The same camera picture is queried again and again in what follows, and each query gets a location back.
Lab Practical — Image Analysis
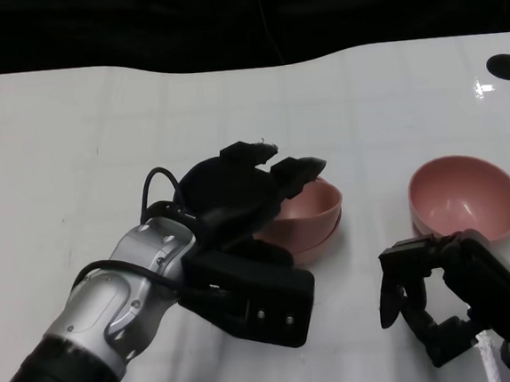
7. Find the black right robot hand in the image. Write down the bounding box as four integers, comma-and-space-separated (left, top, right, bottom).
373, 227, 510, 373

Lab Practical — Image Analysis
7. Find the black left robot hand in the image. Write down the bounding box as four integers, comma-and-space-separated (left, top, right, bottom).
170, 134, 336, 277

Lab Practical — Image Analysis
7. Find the pink plastic bowl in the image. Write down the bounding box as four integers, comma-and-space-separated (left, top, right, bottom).
405, 149, 510, 250
252, 174, 347, 250
283, 207, 347, 269

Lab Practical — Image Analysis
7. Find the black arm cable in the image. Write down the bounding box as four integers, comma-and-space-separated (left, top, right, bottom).
134, 165, 185, 225

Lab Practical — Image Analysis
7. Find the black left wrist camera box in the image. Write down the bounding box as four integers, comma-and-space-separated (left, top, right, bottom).
173, 234, 321, 358

